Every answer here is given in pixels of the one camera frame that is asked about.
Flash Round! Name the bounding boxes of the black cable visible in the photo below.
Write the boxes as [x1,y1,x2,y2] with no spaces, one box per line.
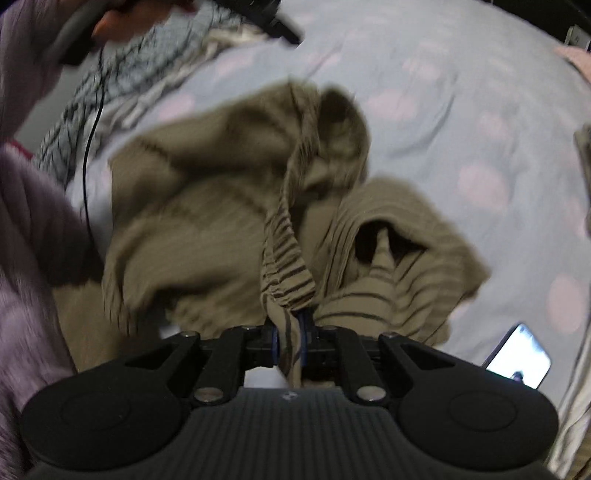
[82,44,108,243]

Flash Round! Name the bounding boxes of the brown striped pants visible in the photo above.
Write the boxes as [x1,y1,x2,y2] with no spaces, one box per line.
[58,79,491,389]

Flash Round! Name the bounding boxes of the person's purple sweater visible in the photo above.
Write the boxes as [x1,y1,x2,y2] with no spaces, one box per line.
[0,147,114,480]

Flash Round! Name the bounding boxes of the grey plaid shirt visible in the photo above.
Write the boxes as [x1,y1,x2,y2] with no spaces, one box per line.
[34,18,262,188]

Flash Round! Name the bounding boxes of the blue dotted bed sheet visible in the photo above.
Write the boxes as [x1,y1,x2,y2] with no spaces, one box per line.
[14,0,591,416]

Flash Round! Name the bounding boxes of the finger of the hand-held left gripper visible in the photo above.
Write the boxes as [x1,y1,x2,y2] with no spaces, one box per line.
[203,0,305,47]

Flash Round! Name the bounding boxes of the white cloth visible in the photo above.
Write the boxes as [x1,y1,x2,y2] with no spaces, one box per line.
[547,353,591,480]

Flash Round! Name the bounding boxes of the smartphone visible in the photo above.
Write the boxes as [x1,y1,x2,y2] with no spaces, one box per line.
[481,322,553,391]

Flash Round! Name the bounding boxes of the khaki folded clothes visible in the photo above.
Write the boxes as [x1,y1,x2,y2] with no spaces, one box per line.
[573,124,591,169]

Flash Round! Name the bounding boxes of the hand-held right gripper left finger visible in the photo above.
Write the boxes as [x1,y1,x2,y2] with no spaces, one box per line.
[124,322,281,408]

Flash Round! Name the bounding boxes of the person's left hand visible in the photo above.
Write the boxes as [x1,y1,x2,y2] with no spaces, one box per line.
[91,0,197,44]

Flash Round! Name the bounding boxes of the person's left forearm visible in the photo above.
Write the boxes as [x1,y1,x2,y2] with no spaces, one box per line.
[0,0,105,141]

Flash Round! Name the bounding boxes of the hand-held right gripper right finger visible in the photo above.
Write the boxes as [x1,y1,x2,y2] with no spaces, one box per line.
[297,310,458,408]

